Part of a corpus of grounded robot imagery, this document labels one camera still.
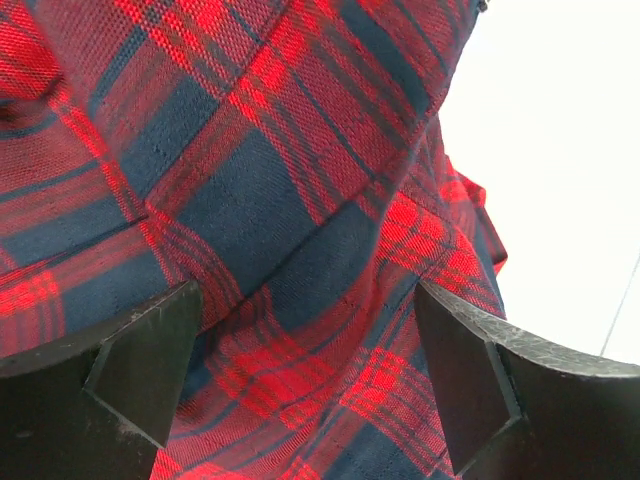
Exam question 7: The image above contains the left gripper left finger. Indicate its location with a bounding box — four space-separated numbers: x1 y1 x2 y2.
1 282 203 479

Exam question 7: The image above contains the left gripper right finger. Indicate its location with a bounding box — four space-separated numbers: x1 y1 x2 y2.
415 282 639 480

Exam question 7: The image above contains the red navy plaid skirt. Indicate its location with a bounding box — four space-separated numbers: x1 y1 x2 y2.
1 1 506 479

